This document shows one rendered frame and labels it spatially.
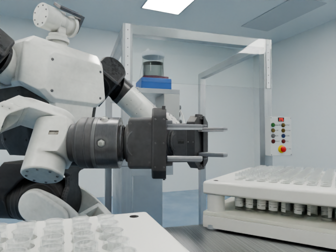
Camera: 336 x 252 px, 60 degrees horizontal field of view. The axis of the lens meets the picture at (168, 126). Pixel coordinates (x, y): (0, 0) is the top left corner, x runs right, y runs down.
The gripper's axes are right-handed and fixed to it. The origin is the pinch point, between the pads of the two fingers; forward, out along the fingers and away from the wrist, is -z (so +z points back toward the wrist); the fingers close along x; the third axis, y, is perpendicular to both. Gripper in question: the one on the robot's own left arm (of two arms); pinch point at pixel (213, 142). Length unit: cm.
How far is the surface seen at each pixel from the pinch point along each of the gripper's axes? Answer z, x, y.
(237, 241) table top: -15.4, 12.8, 19.8
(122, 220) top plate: -15.4, 5.5, 40.0
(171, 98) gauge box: 83, -25, -87
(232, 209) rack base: -11.6, 10.2, 13.8
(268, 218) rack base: -18.0, 10.2, 15.2
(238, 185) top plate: -14.3, 5.9, 16.9
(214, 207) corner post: -10.4, 9.5, 17.2
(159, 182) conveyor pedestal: 97, 30, -92
